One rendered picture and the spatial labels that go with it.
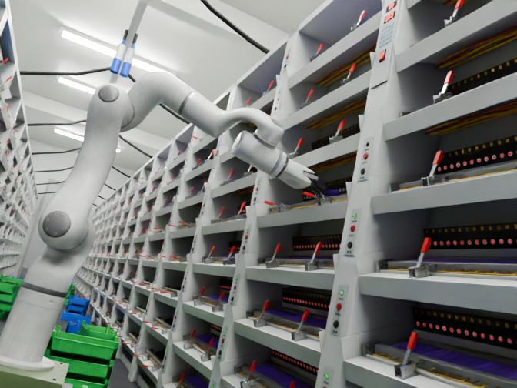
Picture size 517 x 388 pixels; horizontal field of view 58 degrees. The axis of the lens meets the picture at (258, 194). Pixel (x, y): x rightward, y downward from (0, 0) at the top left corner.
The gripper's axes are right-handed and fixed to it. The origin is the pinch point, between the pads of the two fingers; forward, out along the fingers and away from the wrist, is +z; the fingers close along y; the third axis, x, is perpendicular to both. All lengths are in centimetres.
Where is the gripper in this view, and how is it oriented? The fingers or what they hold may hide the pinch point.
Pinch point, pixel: (318, 188)
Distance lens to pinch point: 152.7
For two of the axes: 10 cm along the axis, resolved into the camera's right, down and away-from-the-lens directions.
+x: 3.6, -8.9, 2.8
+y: 4.2, -1.2, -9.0
